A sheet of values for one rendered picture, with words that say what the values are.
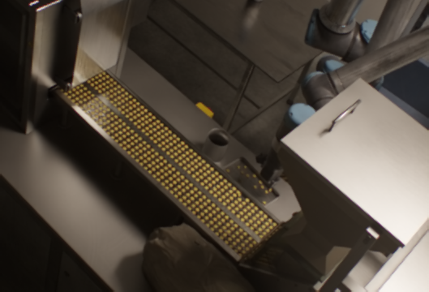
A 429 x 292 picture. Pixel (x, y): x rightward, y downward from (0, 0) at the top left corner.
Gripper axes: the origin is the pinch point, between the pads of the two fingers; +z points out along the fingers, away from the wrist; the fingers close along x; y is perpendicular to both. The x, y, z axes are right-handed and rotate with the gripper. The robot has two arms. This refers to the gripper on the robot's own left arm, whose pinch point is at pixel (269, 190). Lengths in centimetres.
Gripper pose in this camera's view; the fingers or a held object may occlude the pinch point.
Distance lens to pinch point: 232.9
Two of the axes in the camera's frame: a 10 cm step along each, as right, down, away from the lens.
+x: -7.3, 3.7, -5.7
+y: -6.4, -6.7, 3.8
